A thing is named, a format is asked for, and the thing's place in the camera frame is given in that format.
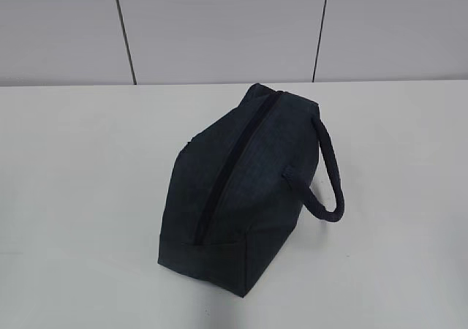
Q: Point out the dark navy fabric lunch bag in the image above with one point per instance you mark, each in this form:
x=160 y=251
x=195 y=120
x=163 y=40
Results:
x=238 y=187

